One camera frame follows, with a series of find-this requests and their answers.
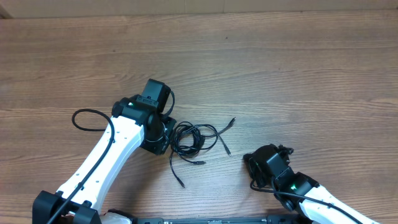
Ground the black audio cable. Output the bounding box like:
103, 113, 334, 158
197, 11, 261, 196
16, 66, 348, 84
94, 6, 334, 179
169, 116, 237, 189

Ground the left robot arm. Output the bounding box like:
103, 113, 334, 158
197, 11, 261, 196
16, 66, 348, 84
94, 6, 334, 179
32, 79, 176, 223

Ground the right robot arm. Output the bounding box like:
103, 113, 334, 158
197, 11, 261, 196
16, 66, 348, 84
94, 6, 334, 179
243, 144, 375, 224

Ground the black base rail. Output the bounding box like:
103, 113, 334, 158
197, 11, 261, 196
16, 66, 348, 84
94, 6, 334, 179
132, 215, 312, 224

